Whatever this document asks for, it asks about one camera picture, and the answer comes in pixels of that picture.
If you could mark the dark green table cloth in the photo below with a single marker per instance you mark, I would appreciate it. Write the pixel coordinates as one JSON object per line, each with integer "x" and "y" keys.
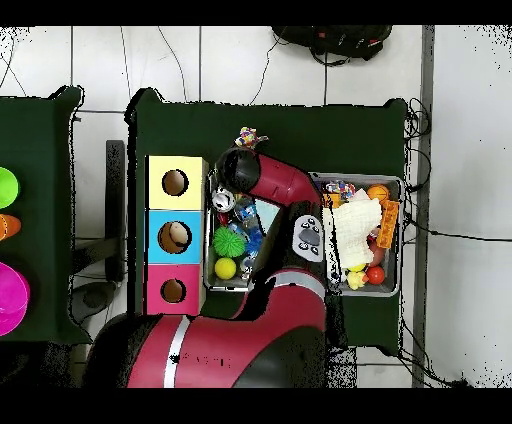
{"x": 320, "y": 136}

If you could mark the orange plastic grid tray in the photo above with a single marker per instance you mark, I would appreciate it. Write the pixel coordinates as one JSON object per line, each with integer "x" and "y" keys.
{"x": 388, "y": 224}

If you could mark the crushed drink can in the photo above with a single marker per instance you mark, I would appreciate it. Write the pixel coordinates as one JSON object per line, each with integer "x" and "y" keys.
{"x": 223, "y": 200}

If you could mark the orange plastic cup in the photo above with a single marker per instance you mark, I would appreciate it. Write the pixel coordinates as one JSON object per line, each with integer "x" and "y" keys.
{"x": 8, "y": 226}

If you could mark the green spiky ball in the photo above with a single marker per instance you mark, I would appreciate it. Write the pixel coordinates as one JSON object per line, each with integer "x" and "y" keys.
{"x": 229, "y": 241}

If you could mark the orange toy basketball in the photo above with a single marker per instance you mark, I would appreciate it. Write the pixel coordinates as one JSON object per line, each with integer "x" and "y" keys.
{"x": 378, "y": 192}

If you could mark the red-orange ball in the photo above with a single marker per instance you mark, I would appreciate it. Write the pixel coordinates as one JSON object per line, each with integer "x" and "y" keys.
{"x": 375, "y": 275}

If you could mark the yellow ball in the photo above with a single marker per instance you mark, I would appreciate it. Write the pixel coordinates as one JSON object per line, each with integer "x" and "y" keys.
{"x": 225, "y": 268}

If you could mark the wooden three-hole box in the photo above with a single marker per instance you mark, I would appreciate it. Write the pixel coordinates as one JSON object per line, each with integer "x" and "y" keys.
{"x": 176, "y": 204}

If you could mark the magenta plastic bowl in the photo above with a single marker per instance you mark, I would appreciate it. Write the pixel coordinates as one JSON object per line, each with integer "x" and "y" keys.
{"x": 12, "y": 296}

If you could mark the cream muslin cloth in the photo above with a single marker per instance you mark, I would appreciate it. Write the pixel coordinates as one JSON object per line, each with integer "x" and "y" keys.
{"x": 352, "y": 232}

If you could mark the green-clothed side table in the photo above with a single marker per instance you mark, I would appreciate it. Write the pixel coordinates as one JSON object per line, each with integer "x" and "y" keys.
{"x": 36, "y": 160}

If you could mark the silver mesh bin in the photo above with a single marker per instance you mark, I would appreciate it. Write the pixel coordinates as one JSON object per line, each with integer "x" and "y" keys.
{"x": 372, "y": 291}

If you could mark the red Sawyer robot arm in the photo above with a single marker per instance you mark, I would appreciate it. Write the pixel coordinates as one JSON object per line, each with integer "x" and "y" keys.
{"x": 240, "y": 344}

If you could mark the yellow rubber duck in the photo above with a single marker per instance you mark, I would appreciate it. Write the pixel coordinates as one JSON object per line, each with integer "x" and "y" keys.
{"x": 356, "y": 280}

